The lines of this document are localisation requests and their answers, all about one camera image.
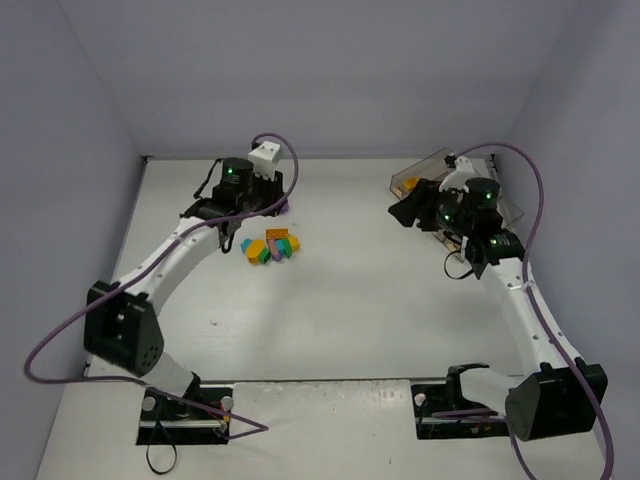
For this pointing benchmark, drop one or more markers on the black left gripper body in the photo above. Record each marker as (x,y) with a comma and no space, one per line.
(275,189)

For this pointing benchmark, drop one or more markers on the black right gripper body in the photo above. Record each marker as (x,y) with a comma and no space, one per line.
(420,198)

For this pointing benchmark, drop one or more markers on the yellow curved lego brick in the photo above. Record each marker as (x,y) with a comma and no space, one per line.
(410,184)

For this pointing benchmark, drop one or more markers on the purple rounded lego brick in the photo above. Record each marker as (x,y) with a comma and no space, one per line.
(284,209)

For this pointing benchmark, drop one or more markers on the orange lego plate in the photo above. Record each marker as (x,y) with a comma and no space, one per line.
(276,233)

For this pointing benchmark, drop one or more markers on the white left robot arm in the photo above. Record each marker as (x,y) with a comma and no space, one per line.
(122,326)

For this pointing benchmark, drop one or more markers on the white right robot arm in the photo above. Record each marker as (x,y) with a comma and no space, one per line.
(559,391)

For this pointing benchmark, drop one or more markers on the cyan lego brick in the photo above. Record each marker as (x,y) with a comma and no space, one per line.
(245,245)

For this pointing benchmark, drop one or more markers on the cyan green stacked lego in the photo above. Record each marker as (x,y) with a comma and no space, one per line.
(284,247)

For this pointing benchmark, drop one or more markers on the yellow lego right of pile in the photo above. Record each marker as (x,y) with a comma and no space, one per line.
(295,243)

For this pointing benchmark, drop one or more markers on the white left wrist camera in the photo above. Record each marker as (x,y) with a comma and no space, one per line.
(265,158)

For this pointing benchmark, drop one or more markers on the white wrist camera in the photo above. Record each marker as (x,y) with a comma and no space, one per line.
(455,180)
(265,158)

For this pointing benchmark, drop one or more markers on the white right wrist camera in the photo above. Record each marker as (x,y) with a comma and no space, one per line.
(455,180)

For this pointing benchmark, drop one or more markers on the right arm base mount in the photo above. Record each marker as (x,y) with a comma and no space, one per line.
(442,413)

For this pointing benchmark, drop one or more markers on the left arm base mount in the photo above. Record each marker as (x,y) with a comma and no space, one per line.
(163,421)

